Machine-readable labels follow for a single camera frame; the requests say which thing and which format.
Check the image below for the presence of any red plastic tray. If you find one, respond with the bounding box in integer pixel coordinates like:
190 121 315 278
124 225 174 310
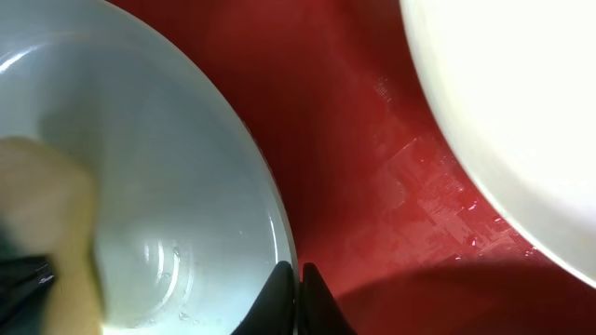
117 0 595 334

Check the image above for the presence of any light blue plate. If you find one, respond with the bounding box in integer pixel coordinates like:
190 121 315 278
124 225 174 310
1 0 296 334

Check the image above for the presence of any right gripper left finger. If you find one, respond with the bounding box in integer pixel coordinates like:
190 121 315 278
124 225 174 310
232 261 295 335

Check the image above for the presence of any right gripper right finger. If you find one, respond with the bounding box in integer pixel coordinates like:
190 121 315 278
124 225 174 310
298 263 357 335

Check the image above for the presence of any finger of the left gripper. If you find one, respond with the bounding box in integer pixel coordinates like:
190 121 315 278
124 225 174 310
1 256 56 335

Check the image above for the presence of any white plate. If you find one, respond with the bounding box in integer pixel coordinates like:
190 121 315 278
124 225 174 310
400 0 595 284

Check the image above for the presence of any green and yellow sponge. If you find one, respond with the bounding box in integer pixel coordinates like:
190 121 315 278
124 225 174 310
1 137 103 335

